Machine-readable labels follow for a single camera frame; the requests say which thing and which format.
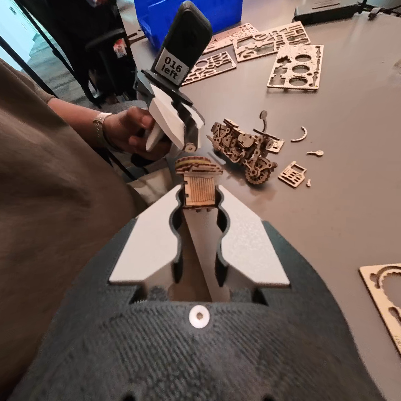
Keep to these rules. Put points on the black office chair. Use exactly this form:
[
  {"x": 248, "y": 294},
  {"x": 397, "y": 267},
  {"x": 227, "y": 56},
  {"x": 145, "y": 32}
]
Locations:
[{"x": 106, "y": 44}]

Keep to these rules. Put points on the small wooden key piece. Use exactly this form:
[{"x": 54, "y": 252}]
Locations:
[{"x": 318, "y": 153}]

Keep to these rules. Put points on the wooden grid plate piece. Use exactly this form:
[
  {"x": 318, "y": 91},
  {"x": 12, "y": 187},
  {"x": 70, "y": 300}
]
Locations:
[{"x": 291, "y": 175}]

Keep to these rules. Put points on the curved wooden arc piece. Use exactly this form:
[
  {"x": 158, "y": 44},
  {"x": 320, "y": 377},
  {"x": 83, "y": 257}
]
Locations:
[{"x": 303, "y": 135}]

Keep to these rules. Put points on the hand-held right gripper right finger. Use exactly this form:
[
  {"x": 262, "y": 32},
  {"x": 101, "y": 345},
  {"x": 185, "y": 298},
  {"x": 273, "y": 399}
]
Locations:
[{"x": 250, "y": 250}]

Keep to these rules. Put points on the black flat device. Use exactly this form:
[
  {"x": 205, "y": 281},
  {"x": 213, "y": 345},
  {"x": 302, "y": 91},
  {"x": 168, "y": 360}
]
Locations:
[{"x": 325, "y": 11}]

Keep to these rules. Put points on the black metal rod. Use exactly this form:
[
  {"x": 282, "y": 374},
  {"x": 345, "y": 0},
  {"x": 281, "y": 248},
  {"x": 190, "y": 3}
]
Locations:
[
  {"x": 47, "y": 40},
  {"x": 28, "y": 64}
]

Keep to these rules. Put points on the silver wristwatch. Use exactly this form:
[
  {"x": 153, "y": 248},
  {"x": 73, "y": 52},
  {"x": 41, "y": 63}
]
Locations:
[{"x": 100, "y": 125}]

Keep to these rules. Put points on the person's left hand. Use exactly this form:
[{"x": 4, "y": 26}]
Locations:
[{"x": 125, "y": 128}]

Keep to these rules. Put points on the wooden wheel assembly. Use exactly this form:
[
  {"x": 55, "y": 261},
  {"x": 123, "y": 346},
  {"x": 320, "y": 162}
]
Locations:
[{"x": 200, "y": 191}]

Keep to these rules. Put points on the blue plastic bin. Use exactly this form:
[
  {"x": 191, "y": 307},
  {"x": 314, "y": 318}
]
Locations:
[{"x": 225, "y": 15}]

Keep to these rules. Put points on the wooden motorcycle model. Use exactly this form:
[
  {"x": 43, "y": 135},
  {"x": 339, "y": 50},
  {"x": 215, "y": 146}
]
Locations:
[{"x": 241, "y": 147}]

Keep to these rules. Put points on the wooden sheet with round holes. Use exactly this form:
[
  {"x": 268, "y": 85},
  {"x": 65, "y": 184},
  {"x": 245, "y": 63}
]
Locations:
[{"x": 283, "y": 76}]

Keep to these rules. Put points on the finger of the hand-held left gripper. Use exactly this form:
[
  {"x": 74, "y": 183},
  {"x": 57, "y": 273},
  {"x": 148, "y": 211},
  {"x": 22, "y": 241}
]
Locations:
[
  {"x": 167, "y": 119},
  {"x": 196, "y": 128}
]

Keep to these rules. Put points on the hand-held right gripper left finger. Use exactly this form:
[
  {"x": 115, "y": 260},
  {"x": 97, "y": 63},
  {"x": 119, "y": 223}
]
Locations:
[{"x": 147, "y": 244}]

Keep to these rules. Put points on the small round wooden piece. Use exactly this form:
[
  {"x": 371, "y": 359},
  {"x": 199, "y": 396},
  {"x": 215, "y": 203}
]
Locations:
[{"x": 189, "y": 147}]

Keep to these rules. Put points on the person's left forearm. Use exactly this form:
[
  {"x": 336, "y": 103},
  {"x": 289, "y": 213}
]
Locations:
[{"x": 75, "y": 116}]

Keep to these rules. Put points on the wooden cut-out sheet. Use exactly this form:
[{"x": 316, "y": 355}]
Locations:
[
  {"x": 275, "y": 39},
  {"x": 216, "y": 67},
  {"x": 228, "y": 39},
  {"x": 376, "y": 291}
]

